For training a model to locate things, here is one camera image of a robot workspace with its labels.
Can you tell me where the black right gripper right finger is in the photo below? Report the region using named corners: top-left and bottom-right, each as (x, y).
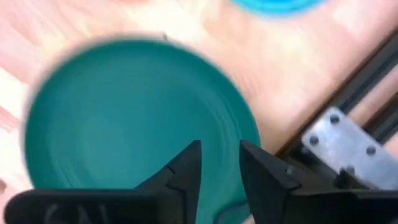
top-left (239, 140), bottom-right (398, 224)

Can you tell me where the large teal plastic plate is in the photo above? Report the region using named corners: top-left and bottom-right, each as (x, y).
top-left (23, 39), bottom-right (262, 224)

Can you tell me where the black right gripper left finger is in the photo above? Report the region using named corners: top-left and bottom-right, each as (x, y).
top-left (4, 140), bottom-right (202, 224)

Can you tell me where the small blue translucent plate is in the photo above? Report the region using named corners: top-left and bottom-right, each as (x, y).
top-left (229, 0), bottom-right (327, 16)

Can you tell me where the silver metal mounting bracket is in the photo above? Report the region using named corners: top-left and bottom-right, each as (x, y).
top-left (300, 107), bottom-right (398, 190)

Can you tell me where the black metal table frame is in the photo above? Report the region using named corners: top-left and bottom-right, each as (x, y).
top-left (275, 29), bottom-right (398, 190)

